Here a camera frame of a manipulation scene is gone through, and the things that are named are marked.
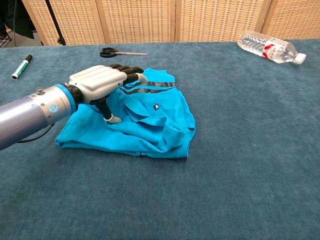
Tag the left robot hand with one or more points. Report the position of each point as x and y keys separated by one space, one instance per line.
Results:
x=97 y=80

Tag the blue printed t-shirt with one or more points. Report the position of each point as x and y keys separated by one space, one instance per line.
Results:
x=150 y=130

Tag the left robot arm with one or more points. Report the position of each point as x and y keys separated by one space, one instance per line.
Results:
x=25 y=117

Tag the black tripod stand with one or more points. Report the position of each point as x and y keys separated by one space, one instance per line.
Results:
x=56 y=27

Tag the woven wooden folding screen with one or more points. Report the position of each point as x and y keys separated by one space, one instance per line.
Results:
x=137 y=20

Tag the green white marker pen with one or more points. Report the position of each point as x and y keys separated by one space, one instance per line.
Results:
x=22 y=66

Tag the person in black clothes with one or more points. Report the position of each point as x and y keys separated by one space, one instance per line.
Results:
x=17 y=20

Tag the blue carpet table cover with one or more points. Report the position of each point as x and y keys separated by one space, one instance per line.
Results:
x=150 y=195

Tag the clear plastic water bottle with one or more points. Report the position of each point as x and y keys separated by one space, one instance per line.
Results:
x=260 y=45

